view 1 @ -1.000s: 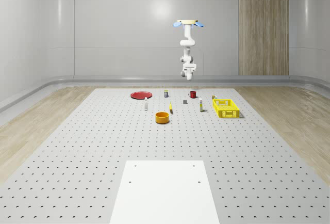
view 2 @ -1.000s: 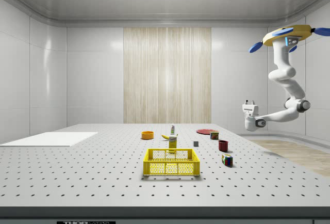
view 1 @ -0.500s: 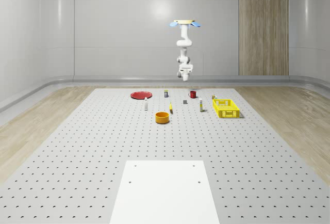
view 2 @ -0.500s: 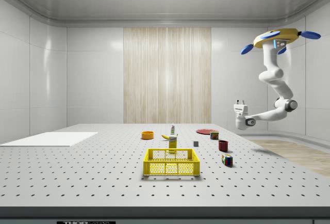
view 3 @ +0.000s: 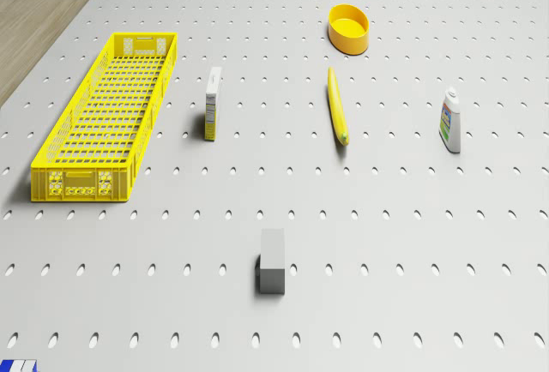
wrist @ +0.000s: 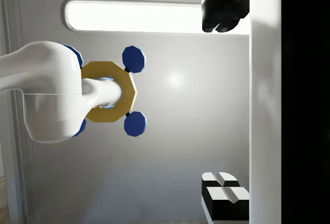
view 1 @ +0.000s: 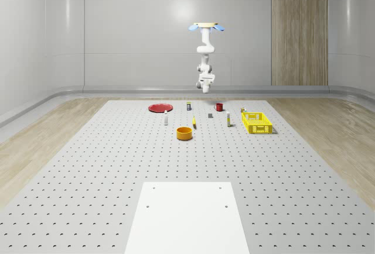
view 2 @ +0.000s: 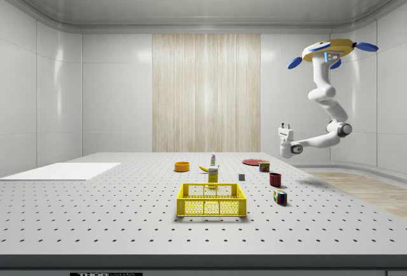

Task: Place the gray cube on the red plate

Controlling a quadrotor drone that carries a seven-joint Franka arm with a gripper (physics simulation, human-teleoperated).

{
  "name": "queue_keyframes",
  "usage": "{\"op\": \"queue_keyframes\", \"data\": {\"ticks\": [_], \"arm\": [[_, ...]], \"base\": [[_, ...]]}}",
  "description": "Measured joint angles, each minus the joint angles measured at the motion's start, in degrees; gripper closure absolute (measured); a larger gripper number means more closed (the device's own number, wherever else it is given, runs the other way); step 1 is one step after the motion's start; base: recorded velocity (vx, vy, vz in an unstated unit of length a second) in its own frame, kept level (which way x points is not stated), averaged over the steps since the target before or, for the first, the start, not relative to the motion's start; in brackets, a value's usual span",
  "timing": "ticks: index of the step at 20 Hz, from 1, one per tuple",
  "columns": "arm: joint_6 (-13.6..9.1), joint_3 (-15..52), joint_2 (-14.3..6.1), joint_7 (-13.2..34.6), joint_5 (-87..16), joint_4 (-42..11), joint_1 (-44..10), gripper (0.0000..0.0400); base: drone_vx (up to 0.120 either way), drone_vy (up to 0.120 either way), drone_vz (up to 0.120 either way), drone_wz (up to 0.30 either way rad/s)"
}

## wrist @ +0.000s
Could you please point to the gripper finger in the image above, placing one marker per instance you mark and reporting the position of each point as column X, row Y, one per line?
column 227, row 7
column 227, row 208

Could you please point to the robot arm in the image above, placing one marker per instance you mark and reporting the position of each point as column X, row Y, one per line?
column 41, row 69

